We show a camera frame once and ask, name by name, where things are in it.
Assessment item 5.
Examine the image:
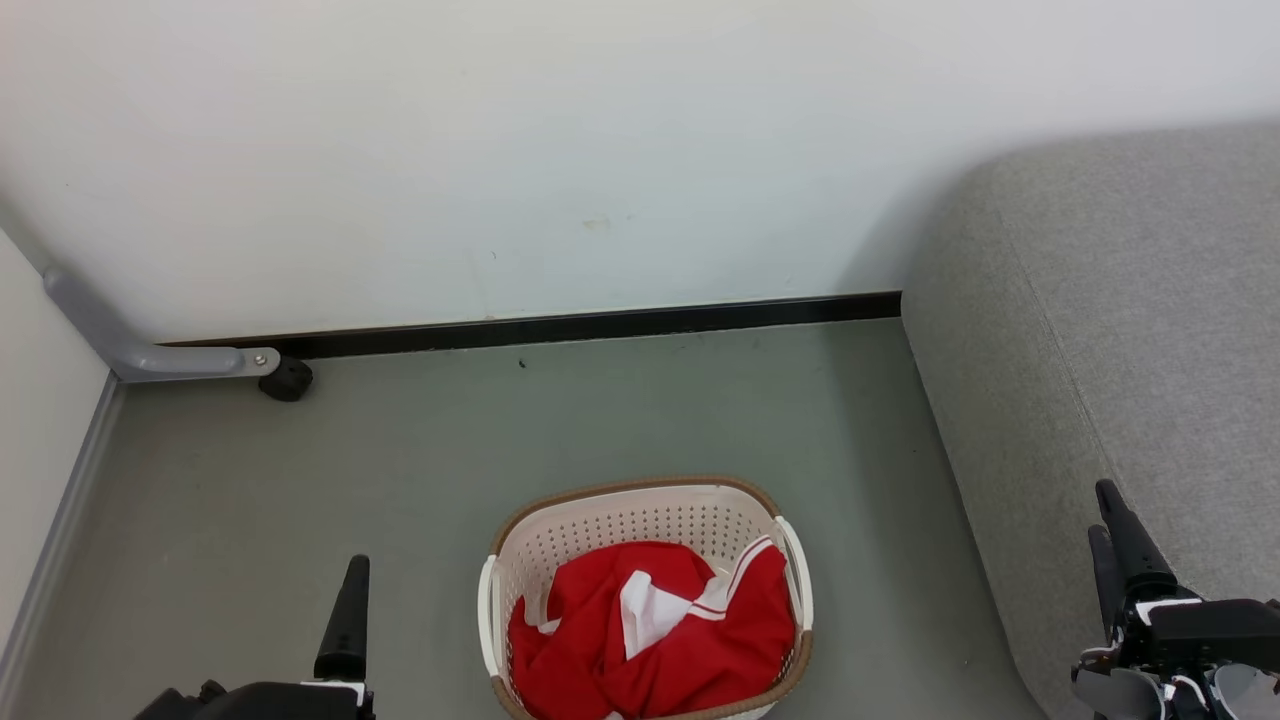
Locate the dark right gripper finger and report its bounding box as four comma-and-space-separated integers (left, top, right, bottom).
1087, 525, 1130, 640
1095, 479, 1180, 605

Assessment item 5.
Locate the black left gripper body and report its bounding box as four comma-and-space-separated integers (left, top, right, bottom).
135, 680, 377, 720

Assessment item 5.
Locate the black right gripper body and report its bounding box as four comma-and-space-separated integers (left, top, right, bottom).
1078, 591, 1280, 674

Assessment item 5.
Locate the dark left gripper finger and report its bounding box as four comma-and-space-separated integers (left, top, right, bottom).
314, 555, 372, 682

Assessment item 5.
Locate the red shirt with white trim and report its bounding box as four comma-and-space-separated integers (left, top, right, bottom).
545, 537, 798, 720

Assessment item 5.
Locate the grey fabric sofa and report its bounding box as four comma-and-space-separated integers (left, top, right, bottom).
900, 120, 1280, 720

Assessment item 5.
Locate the black round foot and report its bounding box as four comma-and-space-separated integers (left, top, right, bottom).
258, 355, 314, 403

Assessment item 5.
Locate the grey skirting strip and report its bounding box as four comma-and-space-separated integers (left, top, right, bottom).
0, 372, 126, 713

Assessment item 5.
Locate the cream perforated laundry basket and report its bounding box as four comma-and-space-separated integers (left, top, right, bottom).
478, 475, 815, 720

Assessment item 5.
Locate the black baseboard strip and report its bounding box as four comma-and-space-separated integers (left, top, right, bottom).
160, 290, 903, 361

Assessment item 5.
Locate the grey metal frame leg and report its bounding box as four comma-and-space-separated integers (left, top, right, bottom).
42, 265, 283, 384

